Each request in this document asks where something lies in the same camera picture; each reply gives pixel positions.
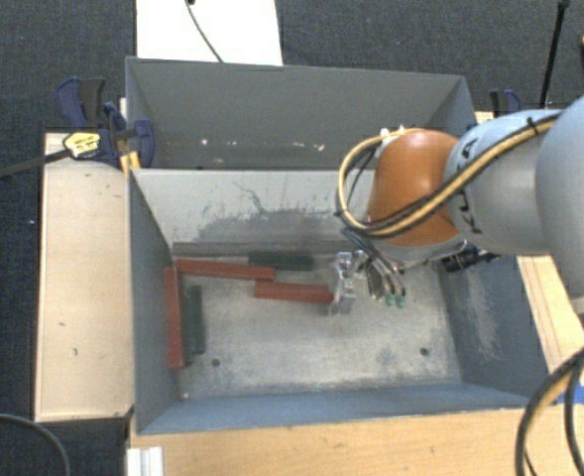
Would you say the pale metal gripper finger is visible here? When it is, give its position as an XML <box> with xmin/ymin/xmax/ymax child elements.
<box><xmin>327</xmin><ymin>285</ymin><xmax>357</xmax><ymax>316</ymax></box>
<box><xmin>331</xmin><ymin>251</ymin><xmax>357</xmax><ymax>287</ymax></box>

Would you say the red-brown flat block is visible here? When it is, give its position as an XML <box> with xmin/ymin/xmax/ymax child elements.
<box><xmin>175</xmin><ymin>258</ymin><xmax>278</xmax><ymax>283</ymax></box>
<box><xmin>163</xmin><ymin>266</ymin><xmax>187</xmax><ymax>371</ymax></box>
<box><xmin>253</xmin><ymin>281</ymin><xmax>335</xmax><ymax>305</ymax></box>

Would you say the dark green flat block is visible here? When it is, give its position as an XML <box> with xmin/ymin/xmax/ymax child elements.
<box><xmin>181</xmin><ymin>285</ymin><xmax>208</xmax><ymax>365</ymax></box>
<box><xmin>248</xmin><ymin>250</ymin><xmax>316</xmax><ymax>273</ymax></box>

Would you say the grey metal bin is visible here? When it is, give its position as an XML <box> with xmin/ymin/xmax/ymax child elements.
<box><xmin>124</xmin><ymin>56</ymin><xmax>553</xmax><ymax>436</ymax></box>

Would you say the pale wood flat board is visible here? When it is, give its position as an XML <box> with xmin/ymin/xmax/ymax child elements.
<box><xmin>33</xmin><ymin>131</ymin><xmax>137</xmax><ymax>423</ymax></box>

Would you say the black cylinder on white bracket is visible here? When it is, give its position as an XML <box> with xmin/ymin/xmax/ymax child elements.
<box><xmin>441</xmin><ymin>244</ymin><xmax>502</xmax><ymax>274</ymax></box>

